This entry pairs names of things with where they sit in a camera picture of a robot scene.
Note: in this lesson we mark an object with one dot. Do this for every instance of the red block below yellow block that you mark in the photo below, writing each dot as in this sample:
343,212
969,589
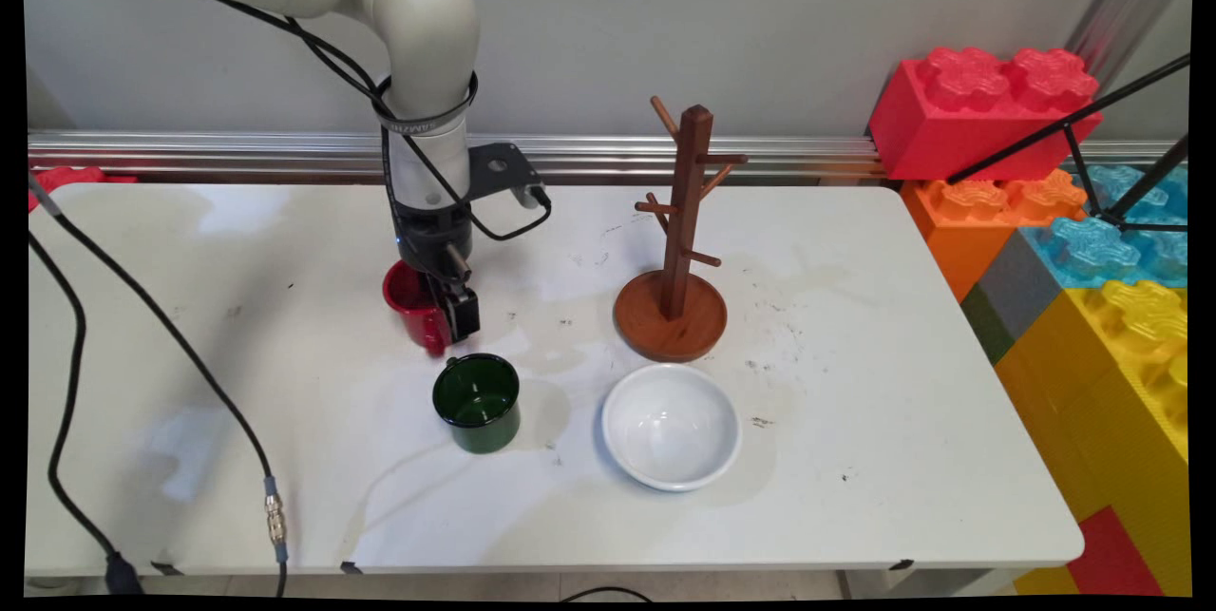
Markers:
1111,559

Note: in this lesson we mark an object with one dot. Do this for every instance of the red speckled enamel mug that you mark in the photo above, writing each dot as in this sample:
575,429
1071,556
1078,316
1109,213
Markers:
413,316

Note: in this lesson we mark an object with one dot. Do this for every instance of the large grey toy block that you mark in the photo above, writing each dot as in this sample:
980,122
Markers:
1016,293

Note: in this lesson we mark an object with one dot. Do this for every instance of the horizontal aluminium rail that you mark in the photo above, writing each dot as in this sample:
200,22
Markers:
237,155

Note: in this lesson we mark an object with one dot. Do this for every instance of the black tripod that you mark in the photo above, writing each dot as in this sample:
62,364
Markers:
1069,128

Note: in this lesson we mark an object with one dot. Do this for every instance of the black camera mounting plate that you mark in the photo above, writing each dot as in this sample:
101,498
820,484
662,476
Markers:
494,169

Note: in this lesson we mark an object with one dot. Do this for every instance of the black table edge clip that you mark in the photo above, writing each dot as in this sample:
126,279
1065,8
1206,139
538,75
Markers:
902,564
352,566
168,567

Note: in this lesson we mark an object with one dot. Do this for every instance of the large yellow toy block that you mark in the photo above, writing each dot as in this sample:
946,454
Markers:
1092,402

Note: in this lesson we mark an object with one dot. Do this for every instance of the slanted aluminium profile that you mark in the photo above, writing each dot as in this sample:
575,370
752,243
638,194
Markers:
1126,3

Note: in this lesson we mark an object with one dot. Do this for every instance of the large red toy block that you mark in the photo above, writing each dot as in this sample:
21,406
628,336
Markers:
936,131

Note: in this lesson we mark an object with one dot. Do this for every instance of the white ceramic bowl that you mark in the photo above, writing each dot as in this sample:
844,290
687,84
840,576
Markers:
671,426

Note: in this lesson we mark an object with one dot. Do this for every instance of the large orange toy block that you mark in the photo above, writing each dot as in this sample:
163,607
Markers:
959,231

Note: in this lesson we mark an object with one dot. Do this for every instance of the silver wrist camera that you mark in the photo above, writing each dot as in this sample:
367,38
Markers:
534,195

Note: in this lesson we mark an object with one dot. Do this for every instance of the dark green enamel mug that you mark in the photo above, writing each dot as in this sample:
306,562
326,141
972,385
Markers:
478,407

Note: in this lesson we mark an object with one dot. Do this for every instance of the large light blue toy block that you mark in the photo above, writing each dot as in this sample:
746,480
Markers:
1092,250

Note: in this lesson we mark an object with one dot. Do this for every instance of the brown wooden mug tree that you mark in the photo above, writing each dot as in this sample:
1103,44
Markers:
684,212

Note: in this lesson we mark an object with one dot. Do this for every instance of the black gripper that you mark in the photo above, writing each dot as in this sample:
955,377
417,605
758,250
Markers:
432,236

